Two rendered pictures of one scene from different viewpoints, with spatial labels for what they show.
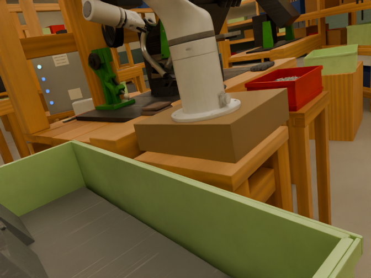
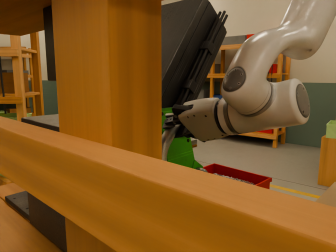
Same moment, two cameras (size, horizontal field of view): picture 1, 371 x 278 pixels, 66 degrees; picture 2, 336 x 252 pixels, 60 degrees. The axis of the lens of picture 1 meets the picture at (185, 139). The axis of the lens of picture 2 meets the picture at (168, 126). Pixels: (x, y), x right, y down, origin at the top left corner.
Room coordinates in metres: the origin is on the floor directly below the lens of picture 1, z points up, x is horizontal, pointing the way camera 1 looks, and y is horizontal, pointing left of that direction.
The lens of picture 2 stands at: (1.48, 0.80, 1.36)
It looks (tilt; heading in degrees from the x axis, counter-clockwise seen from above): 10 degrees down; 271
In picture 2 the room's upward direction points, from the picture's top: straight up
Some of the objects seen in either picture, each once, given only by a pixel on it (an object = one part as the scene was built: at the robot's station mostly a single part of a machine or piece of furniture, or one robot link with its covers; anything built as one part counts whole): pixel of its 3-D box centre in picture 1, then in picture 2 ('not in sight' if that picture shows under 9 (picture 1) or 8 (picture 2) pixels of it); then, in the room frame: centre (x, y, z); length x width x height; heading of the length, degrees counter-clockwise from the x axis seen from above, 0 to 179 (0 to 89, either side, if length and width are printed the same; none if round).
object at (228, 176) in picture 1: (212, 148); not in sight; (0.76, -0.07, 0.83); 0.32 x 0.32 x 0.04; 47
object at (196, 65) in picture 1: (199, 77); not in sight; (0.77, -0.07, 1.03); 0.19 x 0.19 x 0.18
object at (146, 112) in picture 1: (156, 108); not in sight; (1.07, 0.08, 0.91); 0.10 x 0.08 x 0.03; 138
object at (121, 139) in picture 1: (229, 98); not in sight; (1.40, -0.25, 0.82); 1.50 x 0.14 x 0.15; 137
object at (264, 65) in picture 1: (261, 66); not in sight; (1.69, -0.51, 0.91); 0.20 x 0.11 x 0.03; 140
